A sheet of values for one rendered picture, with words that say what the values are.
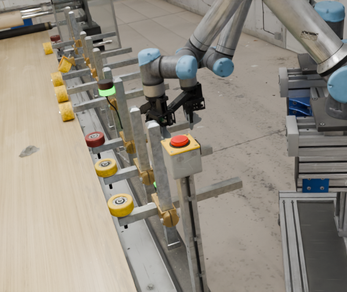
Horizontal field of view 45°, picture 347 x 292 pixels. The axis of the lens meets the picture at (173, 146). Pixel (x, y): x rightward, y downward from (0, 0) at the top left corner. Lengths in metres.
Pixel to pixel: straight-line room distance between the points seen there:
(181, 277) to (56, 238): 0.39
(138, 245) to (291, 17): 0.94
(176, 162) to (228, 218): 1.73
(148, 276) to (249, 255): 1.01
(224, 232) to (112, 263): 1.46
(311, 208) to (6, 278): 1.63
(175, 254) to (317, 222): 1.05
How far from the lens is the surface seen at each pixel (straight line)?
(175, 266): 1.38
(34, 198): 1.48
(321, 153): 1.47
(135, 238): 1.62
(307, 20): 1.21
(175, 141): 0.92
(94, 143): 1.74
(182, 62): 1.35
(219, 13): 1.39
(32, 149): 1.78
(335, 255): 2.12
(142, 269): 1.50
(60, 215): 1.36
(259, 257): 2.38
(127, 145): 1.73
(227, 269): 2.32
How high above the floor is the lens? 1.67
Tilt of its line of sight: 29 degrees down
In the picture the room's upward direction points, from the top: 8 degrees counter-clockwise
